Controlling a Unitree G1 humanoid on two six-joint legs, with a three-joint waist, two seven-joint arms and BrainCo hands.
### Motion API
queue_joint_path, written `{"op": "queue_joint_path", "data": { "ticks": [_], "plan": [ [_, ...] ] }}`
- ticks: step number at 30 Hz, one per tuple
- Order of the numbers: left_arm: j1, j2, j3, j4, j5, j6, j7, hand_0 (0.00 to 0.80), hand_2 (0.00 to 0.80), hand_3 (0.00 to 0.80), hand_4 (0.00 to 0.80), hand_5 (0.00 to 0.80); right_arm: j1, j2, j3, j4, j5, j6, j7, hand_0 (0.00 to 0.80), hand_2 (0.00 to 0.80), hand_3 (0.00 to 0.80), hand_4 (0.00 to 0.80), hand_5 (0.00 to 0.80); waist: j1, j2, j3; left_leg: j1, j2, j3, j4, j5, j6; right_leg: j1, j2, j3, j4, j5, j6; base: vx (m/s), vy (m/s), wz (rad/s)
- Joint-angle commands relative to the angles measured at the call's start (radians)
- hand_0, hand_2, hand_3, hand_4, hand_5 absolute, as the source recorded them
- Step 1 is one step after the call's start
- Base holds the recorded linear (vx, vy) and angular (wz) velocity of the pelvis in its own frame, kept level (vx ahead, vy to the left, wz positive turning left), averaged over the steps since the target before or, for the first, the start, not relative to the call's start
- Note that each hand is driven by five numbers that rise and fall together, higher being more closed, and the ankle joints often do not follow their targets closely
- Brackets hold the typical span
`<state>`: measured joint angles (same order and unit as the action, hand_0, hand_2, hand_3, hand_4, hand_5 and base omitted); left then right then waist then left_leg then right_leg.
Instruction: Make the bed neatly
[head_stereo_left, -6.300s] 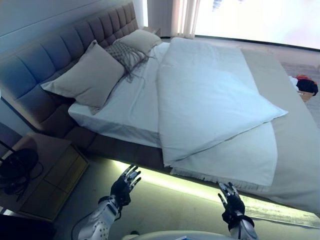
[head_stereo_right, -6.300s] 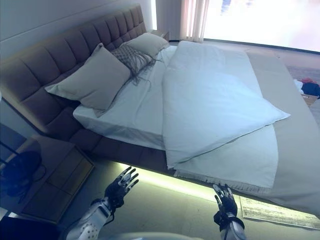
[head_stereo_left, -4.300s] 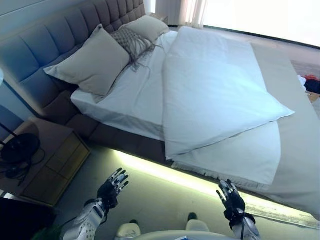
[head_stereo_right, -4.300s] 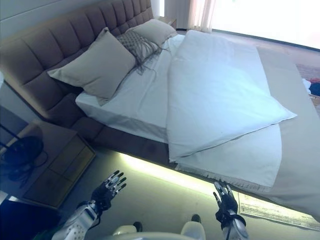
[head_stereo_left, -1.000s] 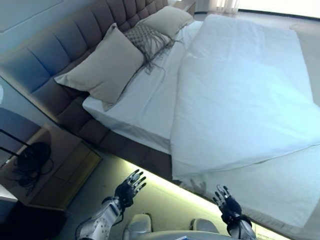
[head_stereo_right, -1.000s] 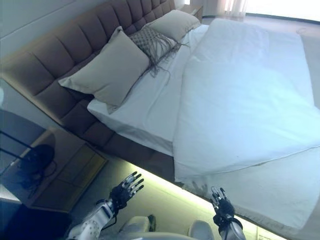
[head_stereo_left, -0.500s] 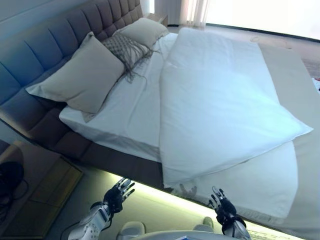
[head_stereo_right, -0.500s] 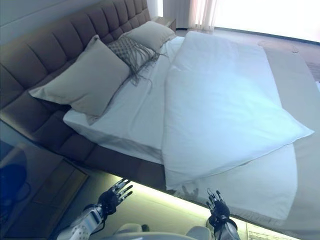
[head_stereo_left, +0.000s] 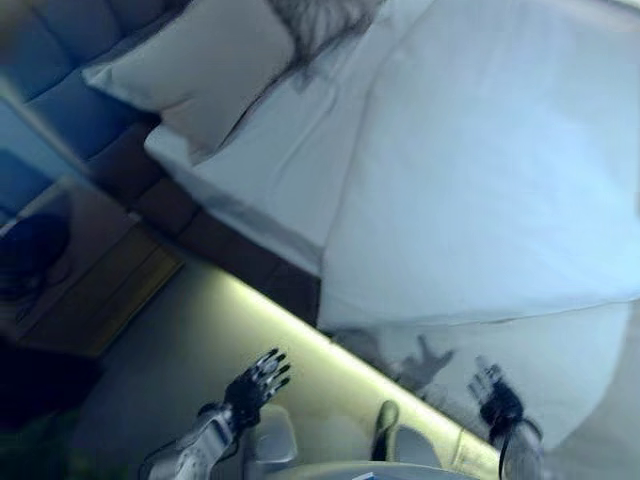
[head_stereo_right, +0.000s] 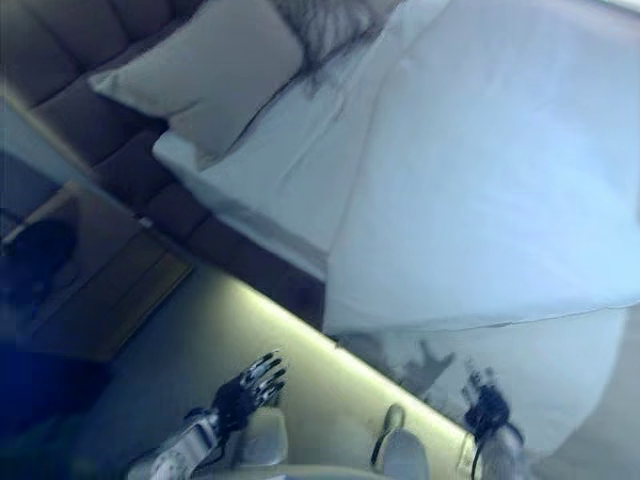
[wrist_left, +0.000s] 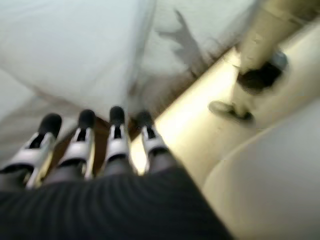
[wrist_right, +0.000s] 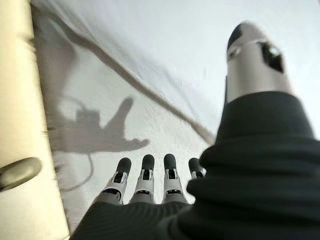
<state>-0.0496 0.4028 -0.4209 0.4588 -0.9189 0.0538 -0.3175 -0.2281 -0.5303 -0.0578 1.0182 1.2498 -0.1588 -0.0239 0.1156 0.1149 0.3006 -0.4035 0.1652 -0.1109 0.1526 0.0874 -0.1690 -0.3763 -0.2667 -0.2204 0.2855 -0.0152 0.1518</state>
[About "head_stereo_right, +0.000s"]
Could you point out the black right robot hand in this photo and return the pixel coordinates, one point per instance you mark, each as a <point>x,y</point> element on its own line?
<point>487,402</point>

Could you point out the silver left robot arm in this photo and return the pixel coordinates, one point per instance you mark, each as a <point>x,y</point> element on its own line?
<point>175,445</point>

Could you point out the grey tasselled cushion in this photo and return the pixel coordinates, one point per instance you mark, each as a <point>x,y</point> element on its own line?
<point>325,30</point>

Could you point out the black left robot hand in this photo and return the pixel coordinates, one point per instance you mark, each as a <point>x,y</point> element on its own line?
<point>245,392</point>

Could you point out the wooden drawer nightstand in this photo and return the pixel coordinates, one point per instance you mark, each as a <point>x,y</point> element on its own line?
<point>110,290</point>

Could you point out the black round device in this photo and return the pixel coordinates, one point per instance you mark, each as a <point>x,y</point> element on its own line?
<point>40,255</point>

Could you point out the large beige pillow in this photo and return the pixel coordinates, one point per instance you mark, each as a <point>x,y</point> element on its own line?
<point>210,85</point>

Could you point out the white fitted mattress sheet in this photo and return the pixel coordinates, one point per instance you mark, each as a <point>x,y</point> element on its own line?
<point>280,170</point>

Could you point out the brown tufted headboard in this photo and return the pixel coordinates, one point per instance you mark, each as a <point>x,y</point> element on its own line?
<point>60,60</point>

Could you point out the white duvet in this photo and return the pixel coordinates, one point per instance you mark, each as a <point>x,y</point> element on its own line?
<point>475,175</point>

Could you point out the grey right robot leg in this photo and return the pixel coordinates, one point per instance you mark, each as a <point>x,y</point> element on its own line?
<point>400,445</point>

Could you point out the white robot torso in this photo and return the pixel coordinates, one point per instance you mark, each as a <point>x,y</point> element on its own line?
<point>325,470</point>

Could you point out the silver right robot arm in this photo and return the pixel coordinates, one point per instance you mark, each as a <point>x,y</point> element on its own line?
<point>500,452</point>

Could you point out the beige fringed bed runner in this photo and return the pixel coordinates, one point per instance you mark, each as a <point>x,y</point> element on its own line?
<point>600,440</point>

